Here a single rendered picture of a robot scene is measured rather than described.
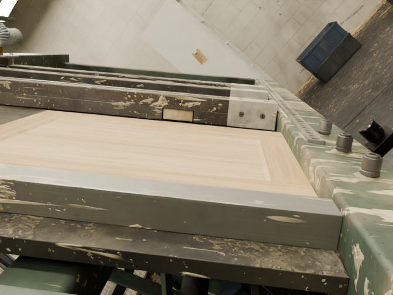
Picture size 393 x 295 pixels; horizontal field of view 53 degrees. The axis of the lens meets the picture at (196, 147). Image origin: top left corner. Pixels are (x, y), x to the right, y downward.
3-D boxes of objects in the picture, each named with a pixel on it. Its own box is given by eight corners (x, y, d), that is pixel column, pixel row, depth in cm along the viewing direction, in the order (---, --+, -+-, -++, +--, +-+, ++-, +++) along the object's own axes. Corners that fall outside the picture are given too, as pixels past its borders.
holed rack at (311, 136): (325, 144, 69) (325, 140, 69) (307, 142, 69) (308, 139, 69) (262, 79, 229) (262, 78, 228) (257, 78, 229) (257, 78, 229)
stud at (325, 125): (331, 136, 76) (334, 121, 76) (319, 134, 77) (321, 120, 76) (328, 133, 79) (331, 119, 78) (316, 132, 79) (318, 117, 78)
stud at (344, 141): (352, 154, 63) (355, 136, 62) (337, 153, 63) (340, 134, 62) (348, 150, 65) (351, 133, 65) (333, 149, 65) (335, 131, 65)
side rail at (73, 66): (252, 99, 224) (255, 79, 221) (64, 82, 232) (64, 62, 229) (252, 98, 232) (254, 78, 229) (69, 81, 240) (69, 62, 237)
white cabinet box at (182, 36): (305, 114, 461) (169, -5, 444) (271, 149, 480) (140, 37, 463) (300, 103, 518) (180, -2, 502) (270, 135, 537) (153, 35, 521)
